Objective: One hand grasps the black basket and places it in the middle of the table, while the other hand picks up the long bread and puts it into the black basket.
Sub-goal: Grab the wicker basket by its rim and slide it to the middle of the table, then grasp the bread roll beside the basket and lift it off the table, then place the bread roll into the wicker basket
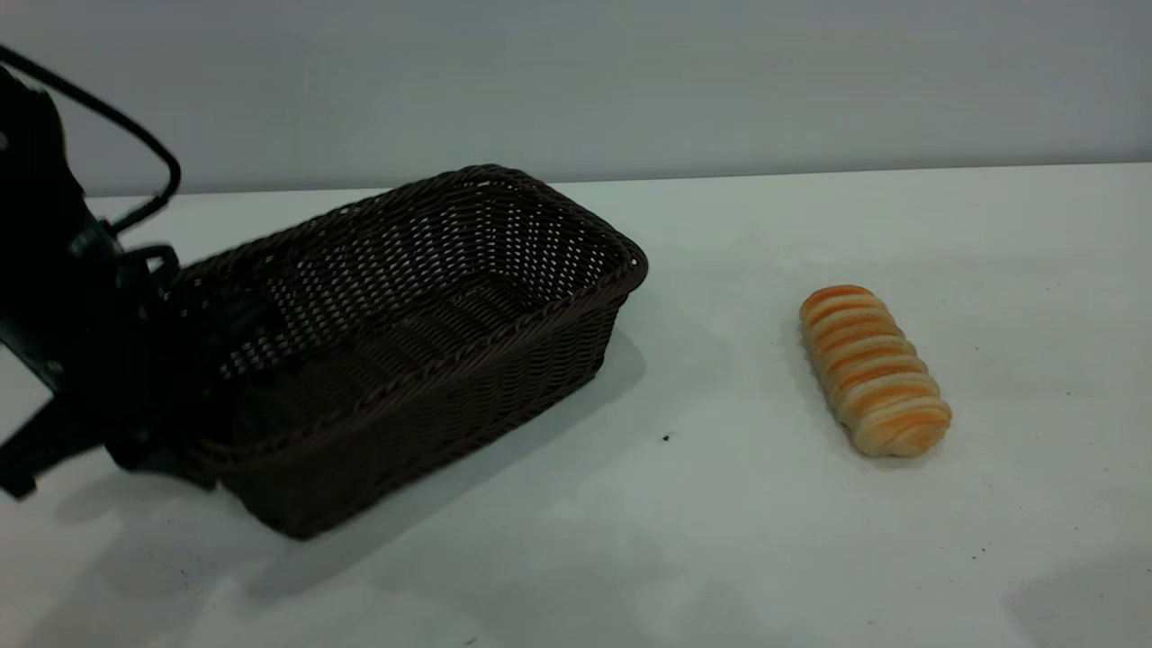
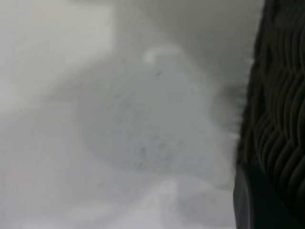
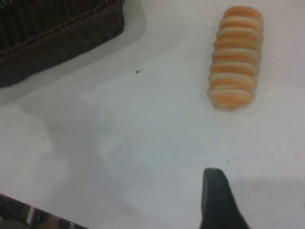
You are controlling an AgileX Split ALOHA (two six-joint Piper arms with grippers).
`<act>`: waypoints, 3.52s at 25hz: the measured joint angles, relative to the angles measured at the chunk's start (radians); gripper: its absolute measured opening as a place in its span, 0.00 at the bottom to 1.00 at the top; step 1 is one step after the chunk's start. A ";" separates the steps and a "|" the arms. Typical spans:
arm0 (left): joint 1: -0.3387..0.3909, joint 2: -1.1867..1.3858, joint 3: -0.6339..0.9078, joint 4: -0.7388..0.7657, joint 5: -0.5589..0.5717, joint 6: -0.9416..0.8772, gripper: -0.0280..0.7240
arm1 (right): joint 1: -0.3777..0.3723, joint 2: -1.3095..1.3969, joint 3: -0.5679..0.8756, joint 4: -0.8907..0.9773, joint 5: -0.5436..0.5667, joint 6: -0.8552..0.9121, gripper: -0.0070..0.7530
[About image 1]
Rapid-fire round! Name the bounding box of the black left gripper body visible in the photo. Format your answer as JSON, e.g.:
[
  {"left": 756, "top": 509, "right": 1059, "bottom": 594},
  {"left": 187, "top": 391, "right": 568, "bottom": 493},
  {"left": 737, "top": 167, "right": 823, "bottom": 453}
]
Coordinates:
[{"left": 54, "top": 243, "right": 221, "bottom": 473}]

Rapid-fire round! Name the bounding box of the dark brown wicker basket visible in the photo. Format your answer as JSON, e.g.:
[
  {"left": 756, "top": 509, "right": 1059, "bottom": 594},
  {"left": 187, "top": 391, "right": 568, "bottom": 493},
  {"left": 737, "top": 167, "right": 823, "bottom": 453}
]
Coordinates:
[{"left": 166, "top": 164, "right": 649, "bottom": 541}]

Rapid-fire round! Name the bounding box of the striped orange bread roll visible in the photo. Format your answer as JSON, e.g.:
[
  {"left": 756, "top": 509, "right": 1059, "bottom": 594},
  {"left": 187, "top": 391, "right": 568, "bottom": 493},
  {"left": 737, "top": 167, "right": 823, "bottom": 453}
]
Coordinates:
[{"left": 799, "top": 284, "right": 953, "bottom": 458}]

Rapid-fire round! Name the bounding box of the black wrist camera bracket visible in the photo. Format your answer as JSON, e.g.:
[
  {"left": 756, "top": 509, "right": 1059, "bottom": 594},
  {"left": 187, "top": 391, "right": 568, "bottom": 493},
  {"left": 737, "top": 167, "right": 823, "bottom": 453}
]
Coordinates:
[{"left": 0, "top": 394, "right": 102, "bottom": 501}]

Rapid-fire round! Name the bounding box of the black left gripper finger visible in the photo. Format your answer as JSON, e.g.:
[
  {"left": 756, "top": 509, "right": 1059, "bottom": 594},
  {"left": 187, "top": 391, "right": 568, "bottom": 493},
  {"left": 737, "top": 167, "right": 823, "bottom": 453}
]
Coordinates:
[
  {"left": 106, "top": 439, "right": 219, "bottom": 492},
  {"left": 209, "top": 292, "right": 282, "bottom": 363}
]

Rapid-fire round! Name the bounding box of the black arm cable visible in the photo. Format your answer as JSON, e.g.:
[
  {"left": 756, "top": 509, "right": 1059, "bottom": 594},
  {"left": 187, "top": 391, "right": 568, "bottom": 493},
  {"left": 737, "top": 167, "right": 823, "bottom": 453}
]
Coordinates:
[{"left": 0, "top": 43, "right": 183, "bottom": 237}]

